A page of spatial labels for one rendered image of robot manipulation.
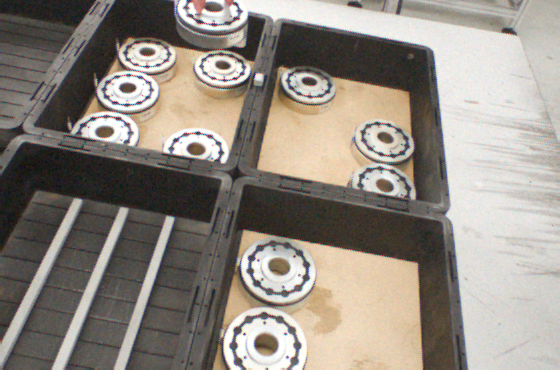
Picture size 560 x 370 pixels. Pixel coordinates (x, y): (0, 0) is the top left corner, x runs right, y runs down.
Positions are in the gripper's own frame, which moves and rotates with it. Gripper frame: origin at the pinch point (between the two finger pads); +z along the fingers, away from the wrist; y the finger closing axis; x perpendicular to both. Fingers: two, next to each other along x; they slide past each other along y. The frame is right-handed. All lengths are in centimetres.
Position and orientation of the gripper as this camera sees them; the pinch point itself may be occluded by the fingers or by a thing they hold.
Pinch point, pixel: (213, 3)
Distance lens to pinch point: 83.2
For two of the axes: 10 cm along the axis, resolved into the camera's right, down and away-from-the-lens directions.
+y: 8.0, -3.6, 4.9
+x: -5.9, -6.4, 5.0
